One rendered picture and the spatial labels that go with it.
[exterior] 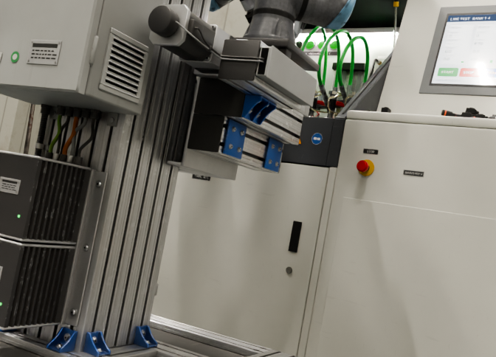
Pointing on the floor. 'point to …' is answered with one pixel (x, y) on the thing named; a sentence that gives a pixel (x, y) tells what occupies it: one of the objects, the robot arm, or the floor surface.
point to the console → (412, 216)
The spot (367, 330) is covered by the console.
